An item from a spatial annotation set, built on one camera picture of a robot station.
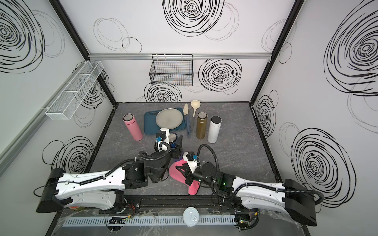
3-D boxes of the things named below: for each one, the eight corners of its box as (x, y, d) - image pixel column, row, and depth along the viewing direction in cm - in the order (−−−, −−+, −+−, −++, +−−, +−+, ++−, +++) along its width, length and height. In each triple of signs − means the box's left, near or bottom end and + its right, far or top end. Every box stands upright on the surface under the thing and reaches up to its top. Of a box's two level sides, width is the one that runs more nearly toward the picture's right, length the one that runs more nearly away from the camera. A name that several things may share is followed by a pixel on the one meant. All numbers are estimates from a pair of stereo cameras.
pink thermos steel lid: (132, 141, 100) (121, 121, 83) (135, 133, 104) (124, 113, 87) (142, 141, 100) (132, 121, 83) (144, 133, 104) (135, 113, 87)
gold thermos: (196, 138, 100) (197, 119, 84) (196, 131, 104) (197, 111, 88) (205, 138, 100) (208, 119, 84) (204, 131, 104) (207, 111, 88)
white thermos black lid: (207, 143, 99) (211, 124, 82) (207, 135, 103) (210, 115, 86) (217, 143, 99) (222, 124, 82) (216, 135, 103) (221, 115, 86)
